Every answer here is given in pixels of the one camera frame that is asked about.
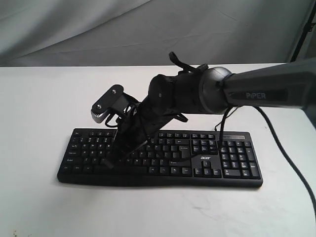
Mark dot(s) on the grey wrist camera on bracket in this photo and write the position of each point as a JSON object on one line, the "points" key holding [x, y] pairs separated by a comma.
{"points": [[113, 102]]}

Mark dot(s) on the grey backdrop cloth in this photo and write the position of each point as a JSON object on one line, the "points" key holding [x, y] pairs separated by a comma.
{"points": [[143, 32]]}

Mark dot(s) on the black tripod stand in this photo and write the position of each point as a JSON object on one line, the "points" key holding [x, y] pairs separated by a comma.
{"points": [[307, 28]]}

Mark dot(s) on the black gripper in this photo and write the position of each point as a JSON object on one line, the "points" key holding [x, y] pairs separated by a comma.
{"points": [[134, 131]]}

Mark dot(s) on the black acer keyboard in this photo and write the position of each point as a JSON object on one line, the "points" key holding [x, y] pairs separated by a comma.
{"points": [[169, 158]]}

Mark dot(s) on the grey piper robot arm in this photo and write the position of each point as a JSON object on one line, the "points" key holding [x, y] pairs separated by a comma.
{"points": [[205, 90]]}

